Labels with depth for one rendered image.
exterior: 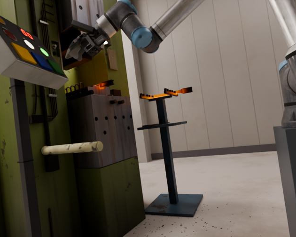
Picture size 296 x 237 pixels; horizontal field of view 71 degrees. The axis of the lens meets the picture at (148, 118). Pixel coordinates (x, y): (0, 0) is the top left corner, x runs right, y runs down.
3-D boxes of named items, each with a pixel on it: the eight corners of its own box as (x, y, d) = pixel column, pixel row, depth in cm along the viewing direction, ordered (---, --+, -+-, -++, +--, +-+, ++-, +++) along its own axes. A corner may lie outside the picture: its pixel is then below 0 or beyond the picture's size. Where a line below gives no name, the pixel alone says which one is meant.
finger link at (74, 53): (67, 64, 93) (83, 51, 92) (60, 54, 93) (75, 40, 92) (71, 66, 96) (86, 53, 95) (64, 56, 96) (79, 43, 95)
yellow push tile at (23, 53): (37, 63, 80) (26, 48, 81) (23, 57, 72) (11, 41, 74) (34, 66, 80) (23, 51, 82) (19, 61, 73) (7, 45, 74)
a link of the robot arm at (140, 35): (157, 39, 94) (142, 20, 96) (149, 29, 83) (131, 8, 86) (142, 53, 97) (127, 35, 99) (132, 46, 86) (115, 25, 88)
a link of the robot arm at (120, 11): (135, 6, 86) (121, -10, 88) (112, 26, 87) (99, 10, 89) (141, 19, 95) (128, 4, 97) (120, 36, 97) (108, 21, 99)
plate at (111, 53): (117, 70, 177) (115, 50, 178) (110, 68, 170) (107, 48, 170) (116, 70, 178) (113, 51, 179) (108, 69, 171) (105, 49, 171)
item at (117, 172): (145, 218, 154) (137, 155, 156) (110, 247, 122) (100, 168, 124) (94, 209, 185) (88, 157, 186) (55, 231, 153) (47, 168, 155)
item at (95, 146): (105, 151, 95) (103, 139, 95) (96, 153, 91) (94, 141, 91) (50, 154, 119) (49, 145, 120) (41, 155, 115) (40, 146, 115)
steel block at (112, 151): (137, 155, 156) (129, 97, 157) (100, 168, 124) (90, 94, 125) (88, 157, 186) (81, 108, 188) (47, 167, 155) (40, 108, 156)
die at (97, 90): (110, 97, 148) (109, 85, 148) (89, 96, 132) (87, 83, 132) (74, 106, 171) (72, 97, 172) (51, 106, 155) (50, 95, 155)
